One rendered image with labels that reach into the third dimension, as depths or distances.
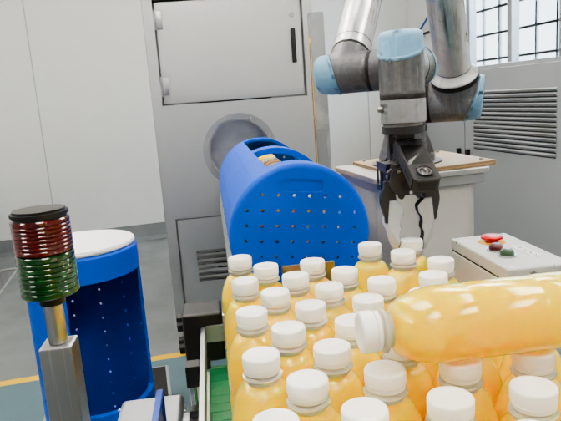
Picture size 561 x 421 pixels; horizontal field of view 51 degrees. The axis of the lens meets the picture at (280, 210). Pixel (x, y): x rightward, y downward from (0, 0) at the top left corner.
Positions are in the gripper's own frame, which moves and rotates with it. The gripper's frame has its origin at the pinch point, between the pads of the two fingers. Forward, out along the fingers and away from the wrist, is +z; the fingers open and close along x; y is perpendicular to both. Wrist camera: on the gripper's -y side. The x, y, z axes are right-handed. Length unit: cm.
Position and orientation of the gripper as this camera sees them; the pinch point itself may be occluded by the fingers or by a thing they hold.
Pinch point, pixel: (411, 243)
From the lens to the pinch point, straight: 103.0
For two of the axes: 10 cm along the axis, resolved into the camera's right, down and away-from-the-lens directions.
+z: 0.7, 9.8, 1.9
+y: -1.2, -1.8, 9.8
